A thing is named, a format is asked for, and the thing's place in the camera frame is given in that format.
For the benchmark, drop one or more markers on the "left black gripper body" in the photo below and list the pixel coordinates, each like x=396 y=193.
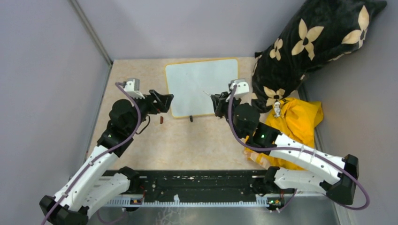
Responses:
x=146 y=107

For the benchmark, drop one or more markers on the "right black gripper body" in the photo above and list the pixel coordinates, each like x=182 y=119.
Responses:
x=225 y=95

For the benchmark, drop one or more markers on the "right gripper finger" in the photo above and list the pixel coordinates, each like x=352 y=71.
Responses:
x=215 y=99
x=220 y=110

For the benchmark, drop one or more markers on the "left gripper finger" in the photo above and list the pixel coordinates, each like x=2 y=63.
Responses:
x=161 y=98
x=162 y=107

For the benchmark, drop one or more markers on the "yellow framed whiteboard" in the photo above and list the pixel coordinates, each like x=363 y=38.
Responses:
x=187 y=81

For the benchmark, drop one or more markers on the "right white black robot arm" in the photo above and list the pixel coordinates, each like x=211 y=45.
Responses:
x=336 y=177

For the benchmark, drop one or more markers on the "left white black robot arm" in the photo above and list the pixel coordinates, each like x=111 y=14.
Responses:
x=77 y=201

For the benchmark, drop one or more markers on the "yellow cloth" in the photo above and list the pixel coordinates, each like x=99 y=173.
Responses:
x=298 y=119

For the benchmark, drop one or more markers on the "black floral pillow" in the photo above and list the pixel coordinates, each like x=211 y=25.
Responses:
x=320 y=32

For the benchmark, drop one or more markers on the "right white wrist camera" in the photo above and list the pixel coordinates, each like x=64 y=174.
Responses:
x=241 y=87

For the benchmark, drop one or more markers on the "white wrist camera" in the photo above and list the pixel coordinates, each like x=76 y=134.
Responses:
x=132 y=87
x=241 y=87

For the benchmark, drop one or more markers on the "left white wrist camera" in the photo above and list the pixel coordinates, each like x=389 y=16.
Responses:
x=132 y=87

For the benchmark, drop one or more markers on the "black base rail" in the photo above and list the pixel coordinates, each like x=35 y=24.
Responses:
x=205 y=186

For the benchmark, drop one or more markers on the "aluminium corner post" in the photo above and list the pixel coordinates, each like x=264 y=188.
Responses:
x=90 y=31

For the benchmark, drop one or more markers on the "white toothed cable strip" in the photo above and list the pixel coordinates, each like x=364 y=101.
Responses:
x=125 y=201

